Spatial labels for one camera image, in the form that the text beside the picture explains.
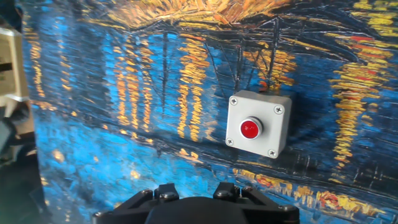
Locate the grey box with red button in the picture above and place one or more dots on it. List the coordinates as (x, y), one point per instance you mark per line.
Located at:
(264, 105)

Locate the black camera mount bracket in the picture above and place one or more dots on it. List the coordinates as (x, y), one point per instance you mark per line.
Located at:
(17, 118)

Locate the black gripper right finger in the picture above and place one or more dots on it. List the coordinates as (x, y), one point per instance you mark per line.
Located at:
(267, 208)

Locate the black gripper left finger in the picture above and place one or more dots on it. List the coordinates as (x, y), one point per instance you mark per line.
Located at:
(133, 207)

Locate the beige block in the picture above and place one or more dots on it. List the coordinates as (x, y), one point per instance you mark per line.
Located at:
(11, 84)

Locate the blue and orange painted cloth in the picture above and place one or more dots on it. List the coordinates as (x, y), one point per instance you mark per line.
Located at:
(124, 155)

